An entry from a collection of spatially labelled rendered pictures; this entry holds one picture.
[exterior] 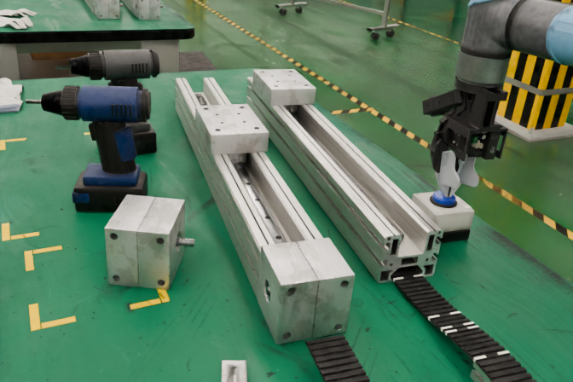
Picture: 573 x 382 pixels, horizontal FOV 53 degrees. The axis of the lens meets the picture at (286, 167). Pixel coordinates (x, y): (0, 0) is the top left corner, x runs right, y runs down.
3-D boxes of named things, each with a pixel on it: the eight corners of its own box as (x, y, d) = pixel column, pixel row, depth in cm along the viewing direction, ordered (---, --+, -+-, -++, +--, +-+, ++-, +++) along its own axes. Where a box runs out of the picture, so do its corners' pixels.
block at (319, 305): (362, 329, 78) (372, 272, 74) (275, 344, 74) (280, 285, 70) (337, 289, 85) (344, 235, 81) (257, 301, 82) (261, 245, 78)
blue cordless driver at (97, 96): (150, 214, 101) (147, 95, 92) (32, 213, 98) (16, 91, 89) (153, 193, 108) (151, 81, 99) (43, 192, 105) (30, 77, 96)
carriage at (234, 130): (267, 164, 110) (269, 131, 107) (210, 169, 106) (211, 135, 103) (245, 133, 123) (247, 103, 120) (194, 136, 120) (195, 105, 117)
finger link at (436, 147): (431, 174, 96) (440, 124, 92) (425, 170, 97) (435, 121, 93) (454, 171, 97) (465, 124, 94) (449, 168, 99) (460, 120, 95)
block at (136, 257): (186, 292, 82) (186, 235, 78) (107, 284, 83) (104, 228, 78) (199, 252, 91) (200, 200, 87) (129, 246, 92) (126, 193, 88)
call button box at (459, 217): (468, 240, 101) (476, 209, 99) (420, 245, 98) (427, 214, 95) (443, 217, 108) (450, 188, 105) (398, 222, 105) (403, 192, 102)
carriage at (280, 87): (313, 115, 137) (316, 88, 134) (269, 117, 133) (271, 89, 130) (292, 94, 150) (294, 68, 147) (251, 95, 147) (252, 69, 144)
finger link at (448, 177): (446, 211, 95) (458, 160, 91) (427, 194, 100) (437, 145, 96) (462, 209, 96) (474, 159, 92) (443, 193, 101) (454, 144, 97)
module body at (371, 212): (433, 275, 91) (443, 229, 87) (377, 283, 88) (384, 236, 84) (280, 106, 159) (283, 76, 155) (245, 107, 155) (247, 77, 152)
